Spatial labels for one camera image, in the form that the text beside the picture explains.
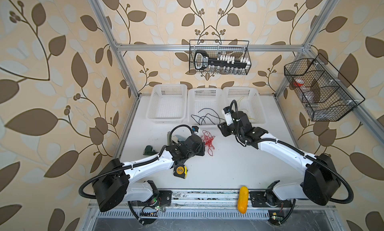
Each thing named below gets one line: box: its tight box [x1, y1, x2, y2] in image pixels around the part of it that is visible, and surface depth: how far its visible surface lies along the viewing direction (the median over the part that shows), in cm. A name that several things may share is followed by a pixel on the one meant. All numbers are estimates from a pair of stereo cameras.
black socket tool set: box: [194, 50, 251, 70], surface depth 84 cm
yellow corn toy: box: [237, 186, 249, 214], surface depth 73 cm
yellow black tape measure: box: [173, 164, 188, 179], surface depth 82 cm
